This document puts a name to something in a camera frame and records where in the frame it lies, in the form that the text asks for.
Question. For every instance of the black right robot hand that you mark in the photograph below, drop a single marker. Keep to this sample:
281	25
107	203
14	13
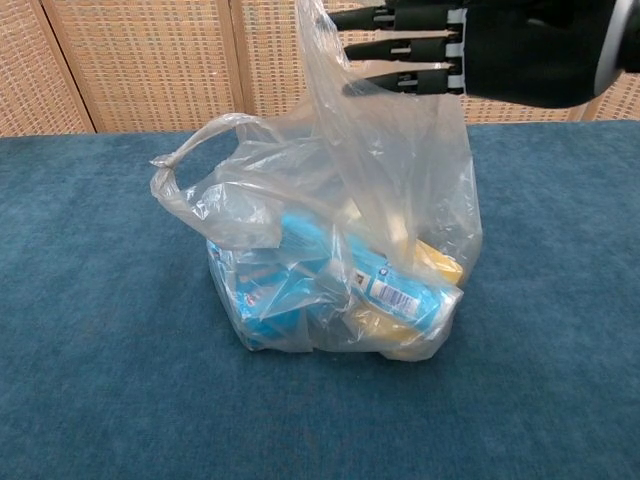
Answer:
525	55

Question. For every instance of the clear plastic bag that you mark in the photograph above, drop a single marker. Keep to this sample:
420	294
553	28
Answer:
380	170

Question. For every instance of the yellow packet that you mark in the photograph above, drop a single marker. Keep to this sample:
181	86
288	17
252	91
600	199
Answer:
445	265

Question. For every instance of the blue box with barcode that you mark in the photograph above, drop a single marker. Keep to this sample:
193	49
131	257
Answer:
400	295

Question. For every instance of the light blue carton box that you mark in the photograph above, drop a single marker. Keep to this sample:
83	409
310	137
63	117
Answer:
270	300

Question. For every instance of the woven rattan folding screen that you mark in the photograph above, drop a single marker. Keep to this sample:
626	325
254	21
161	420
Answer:
150	60

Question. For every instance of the blue carpet table cover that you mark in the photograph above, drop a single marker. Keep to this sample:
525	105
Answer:
100	300

